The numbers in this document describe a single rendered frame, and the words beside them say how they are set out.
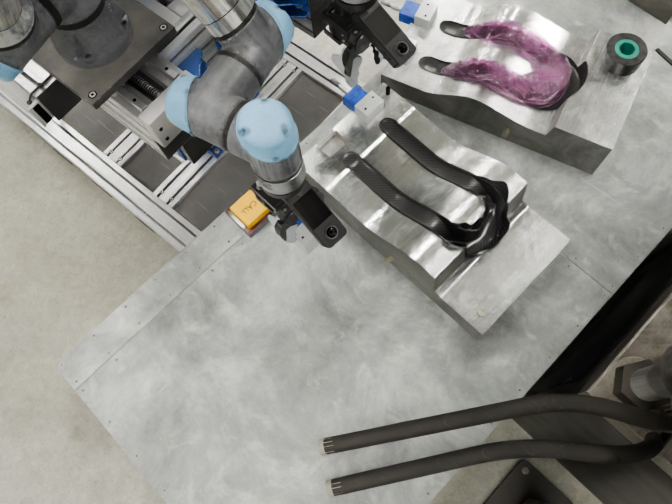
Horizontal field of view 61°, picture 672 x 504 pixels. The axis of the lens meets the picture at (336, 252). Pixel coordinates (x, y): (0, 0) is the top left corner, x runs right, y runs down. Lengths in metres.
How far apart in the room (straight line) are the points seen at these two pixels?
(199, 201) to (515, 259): 1.15
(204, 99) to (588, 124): 0.77
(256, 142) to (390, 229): 0.44
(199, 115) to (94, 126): 1.46
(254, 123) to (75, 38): 0.53
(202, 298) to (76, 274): 1.11
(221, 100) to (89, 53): 0.47
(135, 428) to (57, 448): 0.99
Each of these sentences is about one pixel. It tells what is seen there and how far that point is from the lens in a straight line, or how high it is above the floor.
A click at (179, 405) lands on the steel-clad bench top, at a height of 0.80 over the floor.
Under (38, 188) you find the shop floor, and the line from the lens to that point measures 2.49.
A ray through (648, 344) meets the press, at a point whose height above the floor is 0.79.
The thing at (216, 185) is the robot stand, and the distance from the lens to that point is 1.98.
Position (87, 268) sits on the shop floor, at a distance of 2.27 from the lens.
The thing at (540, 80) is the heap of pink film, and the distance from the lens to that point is 1.32.
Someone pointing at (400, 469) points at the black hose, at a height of 0.85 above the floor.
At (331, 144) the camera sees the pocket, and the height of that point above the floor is 0.86.
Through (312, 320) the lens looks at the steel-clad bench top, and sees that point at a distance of 1.17.
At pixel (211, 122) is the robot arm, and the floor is 1.28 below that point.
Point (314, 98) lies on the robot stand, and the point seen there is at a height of 0.21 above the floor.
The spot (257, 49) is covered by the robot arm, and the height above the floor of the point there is 1.28.
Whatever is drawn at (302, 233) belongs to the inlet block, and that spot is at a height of 0.96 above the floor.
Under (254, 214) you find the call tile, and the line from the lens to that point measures 1.21.
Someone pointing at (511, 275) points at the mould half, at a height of 0.86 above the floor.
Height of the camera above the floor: 1.93
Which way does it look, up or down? 71 degrees down
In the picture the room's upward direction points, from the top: 11 degrees counter-clockwise
